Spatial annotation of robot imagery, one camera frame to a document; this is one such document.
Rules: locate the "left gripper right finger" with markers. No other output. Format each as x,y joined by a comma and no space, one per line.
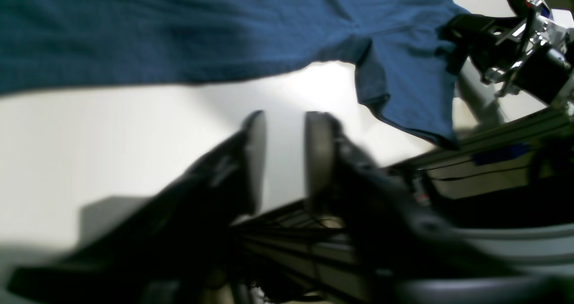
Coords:
406,253

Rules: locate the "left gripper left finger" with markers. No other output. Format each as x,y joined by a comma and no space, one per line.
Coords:
165,251

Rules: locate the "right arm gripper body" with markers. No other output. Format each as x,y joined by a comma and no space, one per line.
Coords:
529,52

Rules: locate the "blue T-shirt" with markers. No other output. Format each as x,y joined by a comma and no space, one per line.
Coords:
405,69

